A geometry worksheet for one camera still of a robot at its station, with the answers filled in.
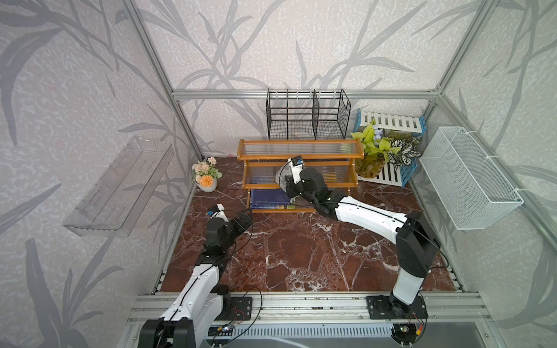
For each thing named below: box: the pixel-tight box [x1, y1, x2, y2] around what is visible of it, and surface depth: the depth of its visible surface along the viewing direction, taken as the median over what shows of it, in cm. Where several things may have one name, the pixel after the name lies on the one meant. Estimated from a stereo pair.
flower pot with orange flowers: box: [191, 156, 223, 193], surface depth 101 cm
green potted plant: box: [350, 118, 402, 179], surface depth 95 cm
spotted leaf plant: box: [387, 136, 423, 172], surface depth 90 cm
